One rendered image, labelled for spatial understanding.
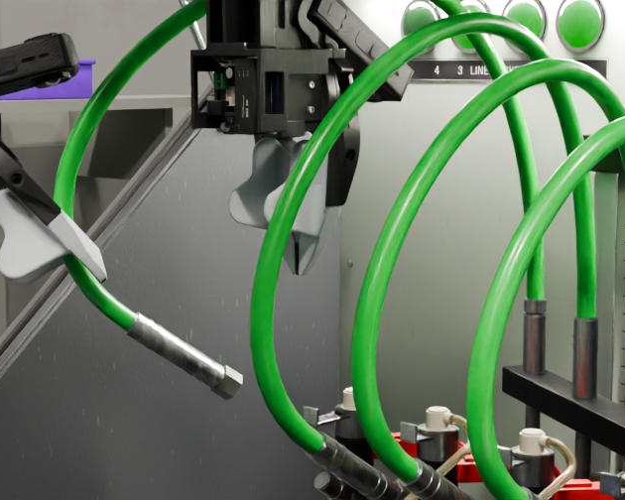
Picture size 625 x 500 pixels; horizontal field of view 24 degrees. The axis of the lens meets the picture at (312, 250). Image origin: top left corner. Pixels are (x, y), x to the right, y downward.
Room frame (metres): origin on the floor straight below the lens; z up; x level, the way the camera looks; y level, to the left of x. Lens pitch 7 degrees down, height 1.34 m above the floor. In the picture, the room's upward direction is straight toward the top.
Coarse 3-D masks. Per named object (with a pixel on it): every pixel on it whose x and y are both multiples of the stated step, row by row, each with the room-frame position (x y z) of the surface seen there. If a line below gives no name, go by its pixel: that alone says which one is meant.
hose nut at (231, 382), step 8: (224, 368) 1.05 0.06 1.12; (224, 376) 1.04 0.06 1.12; (232, 376) 1.04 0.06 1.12; (240, 376) 1.05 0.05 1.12; (224, 384) 1.04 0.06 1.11; (232, 384) 1.04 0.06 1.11; (240, 384) 1.04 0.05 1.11; (216, 392) 1.04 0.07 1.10; (224, 392) 1.04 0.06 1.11; (232, 392) 1.04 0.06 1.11
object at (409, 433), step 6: (402, 426) 0.93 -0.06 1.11; (408, 426) 0.92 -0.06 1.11; (414, 426) 0.92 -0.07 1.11; (402, 432) 0.93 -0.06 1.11; (408, 432) 0.92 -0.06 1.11; (414, 432) 0.92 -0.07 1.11; (402, 438) 0.93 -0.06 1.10; (408, 438) 0.92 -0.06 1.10; (414, 438) 0.92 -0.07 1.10; (420, 438) 0.92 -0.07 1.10; (426, 438) 0.92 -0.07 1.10; (432, 438) 0.93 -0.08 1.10
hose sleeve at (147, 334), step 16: (144, 320) 1.02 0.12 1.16; (144, 336) 1.02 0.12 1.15; (160, 336) 1.02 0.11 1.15; (176, 336) 1.03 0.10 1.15; (160, 352) 1.03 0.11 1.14; (176, 352) 1.03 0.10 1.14; (192, 352) 1.03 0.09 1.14; (192, 368) 1.03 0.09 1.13; (208, 368) 1.03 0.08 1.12; (208, 384) 1.04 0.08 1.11
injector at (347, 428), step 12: (336, 408) 1.00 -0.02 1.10; (348, 420) 0.99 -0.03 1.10; (336, 432) 1.00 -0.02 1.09; (348, 432) 0.99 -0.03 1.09; (360, 432) 0.99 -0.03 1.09; (348, 444) 0.99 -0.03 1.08; (360, 444) 0.99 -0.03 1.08; (360, 456) 0.99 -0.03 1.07; (372, 456) 1.00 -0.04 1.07; (324, 480) 0.98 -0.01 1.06; (336, 480) 0.98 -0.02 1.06; (324, 492) 0.98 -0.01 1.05; (336, 492) 0.98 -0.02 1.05; (348, 492) 0.99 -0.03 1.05
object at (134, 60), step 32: (192, 0) 1.04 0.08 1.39; (448, 0) 1.10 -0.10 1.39; (160, 32) 1.03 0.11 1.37; (128, 64) 1.02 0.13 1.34; (96, 96) 1.01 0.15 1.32; (512, 96) 1.12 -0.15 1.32; (512, 128) 1.13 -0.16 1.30; (64, 160) 1.00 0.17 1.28; (64, 192) 1.00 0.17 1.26; (64, 256) 1.00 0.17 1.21; (96, 288) 1.01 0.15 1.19; (128, 320) 1.02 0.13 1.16
